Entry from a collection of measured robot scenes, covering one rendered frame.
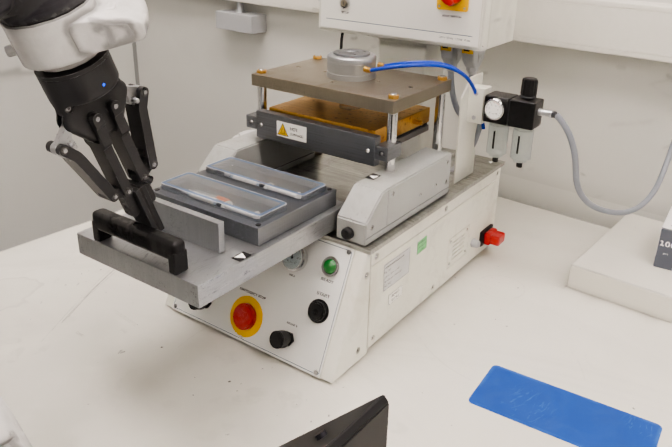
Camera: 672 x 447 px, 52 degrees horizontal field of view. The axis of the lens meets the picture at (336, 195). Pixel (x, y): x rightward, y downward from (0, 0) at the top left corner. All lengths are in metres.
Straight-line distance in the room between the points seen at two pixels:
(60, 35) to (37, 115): 1.70
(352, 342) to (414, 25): 0.54
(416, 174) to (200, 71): 1.35
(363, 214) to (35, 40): 0.47
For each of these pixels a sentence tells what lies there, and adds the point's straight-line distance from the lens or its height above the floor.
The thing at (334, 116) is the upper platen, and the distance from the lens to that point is 1.08.
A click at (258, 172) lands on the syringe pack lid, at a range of 1.00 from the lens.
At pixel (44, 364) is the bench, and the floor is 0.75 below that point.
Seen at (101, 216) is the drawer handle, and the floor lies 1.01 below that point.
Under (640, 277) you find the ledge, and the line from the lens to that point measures 1.27.
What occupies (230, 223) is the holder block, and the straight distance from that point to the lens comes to 0.88.
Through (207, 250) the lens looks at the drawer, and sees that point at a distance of 0.86.
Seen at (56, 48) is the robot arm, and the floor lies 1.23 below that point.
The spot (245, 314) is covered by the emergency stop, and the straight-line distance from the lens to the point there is 1.05.
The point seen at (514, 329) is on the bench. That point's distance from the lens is 1.14.
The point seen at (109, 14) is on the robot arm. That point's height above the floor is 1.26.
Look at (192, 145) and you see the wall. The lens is 2.39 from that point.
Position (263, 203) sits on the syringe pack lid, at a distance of 0.89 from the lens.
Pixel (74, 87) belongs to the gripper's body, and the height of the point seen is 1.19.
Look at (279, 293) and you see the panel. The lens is 1.02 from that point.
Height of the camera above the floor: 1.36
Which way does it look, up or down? 23 degrees down
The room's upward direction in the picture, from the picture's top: 1 degrees clockwise
